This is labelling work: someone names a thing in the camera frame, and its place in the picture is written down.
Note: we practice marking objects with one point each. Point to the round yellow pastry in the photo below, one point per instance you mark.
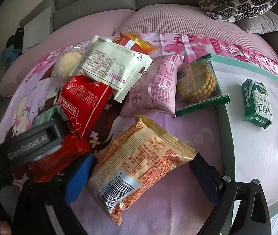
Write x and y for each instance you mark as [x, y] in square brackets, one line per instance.
[65, 62]

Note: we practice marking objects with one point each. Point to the grey sofa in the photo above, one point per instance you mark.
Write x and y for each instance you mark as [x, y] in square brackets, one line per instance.
[92, 2]

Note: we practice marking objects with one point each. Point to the teal cloth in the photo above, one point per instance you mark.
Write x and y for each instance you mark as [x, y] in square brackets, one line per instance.
[8, 55]

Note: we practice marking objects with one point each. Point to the red and yellow snack packet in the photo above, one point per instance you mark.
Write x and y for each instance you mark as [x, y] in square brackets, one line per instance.
[139, 44]

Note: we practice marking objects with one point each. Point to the pink floral printed blanket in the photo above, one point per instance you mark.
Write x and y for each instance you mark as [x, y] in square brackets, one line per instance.
[185, 42]

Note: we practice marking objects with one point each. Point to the white box with teal rim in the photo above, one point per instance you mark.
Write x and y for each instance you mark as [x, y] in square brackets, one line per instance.
[251, 151]

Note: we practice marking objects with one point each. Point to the orange and cream snack packet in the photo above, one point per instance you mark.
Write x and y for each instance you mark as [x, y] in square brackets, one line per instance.
[148, 159]

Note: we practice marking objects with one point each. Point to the pink snack packet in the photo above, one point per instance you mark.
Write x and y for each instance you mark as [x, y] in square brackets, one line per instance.
[151, 93]

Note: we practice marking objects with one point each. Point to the white cushion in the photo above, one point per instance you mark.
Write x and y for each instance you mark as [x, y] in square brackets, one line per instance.
[36, 31]

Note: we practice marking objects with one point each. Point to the red triangular snack packet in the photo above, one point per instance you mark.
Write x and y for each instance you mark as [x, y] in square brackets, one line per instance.
[85, 102]

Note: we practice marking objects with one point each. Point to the green foil snack packet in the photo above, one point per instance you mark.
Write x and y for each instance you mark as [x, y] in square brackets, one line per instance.
[47, 117]

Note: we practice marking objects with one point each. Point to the pink ribbed sofa cover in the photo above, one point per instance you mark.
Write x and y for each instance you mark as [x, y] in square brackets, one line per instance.
[178, 22]

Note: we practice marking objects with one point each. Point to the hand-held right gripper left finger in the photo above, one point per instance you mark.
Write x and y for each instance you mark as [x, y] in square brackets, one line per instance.
[80, 177]

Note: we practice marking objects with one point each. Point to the grey pillow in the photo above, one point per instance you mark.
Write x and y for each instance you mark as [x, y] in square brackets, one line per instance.
[264, 24]

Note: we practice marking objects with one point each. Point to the dark clothes pile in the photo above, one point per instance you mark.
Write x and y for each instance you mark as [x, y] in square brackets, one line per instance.
[15, 41]

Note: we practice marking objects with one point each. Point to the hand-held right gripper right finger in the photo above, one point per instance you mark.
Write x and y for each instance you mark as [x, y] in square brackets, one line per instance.
[204, 176]

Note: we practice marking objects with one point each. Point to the clear green-edged cookie packet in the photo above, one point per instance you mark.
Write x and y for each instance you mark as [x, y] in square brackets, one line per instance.
[197, 83]

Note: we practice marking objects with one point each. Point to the cream white snack packet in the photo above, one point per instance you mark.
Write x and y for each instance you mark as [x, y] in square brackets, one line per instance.
[104, 63]

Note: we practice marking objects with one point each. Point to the green and white biscuit packet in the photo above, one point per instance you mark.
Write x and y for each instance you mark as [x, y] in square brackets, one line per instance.
[256, 105]

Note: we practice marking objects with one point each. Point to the black and white patterned pillow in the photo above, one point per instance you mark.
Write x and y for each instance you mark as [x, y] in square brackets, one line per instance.
[237, 2]

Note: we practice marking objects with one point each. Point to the person's left hand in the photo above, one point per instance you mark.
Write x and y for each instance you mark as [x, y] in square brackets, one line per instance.
[1, 227]

